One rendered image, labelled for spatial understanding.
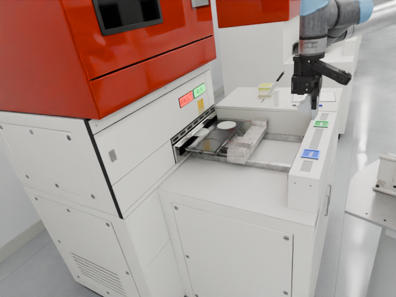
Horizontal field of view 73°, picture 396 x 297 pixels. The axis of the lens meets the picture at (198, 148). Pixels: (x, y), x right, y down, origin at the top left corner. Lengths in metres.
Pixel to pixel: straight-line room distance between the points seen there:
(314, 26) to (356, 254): 1.50
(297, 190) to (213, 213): 0.34
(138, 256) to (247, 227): 0.47
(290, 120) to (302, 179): 0.57
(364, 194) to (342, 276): 0.87
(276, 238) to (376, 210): 0.33
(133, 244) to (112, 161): 0.37
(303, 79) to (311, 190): 0.35
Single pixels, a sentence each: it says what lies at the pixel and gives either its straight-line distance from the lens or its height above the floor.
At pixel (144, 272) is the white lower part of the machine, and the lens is 1.29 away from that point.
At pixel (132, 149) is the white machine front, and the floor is 1.05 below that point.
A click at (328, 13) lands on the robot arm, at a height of 1.41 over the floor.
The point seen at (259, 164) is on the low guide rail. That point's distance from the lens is 1.19.
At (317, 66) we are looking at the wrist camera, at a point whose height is 1.27.
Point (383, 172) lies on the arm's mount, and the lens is 1.11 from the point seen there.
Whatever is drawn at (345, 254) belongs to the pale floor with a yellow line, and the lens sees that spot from 2.01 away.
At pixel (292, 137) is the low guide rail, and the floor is 0.84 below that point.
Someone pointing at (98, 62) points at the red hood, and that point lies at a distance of 0.85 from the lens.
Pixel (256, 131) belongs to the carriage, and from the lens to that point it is 1.39.
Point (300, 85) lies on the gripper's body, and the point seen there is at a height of 1.22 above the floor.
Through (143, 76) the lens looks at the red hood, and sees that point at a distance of 0.98.
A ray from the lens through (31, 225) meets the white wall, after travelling 2.67.
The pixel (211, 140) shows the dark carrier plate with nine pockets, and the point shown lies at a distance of 1.30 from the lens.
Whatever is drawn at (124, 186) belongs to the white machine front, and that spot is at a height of 0.94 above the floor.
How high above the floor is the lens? 1.48
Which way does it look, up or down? 28 degrees down
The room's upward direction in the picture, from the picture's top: 9 degrees counter-clockwise
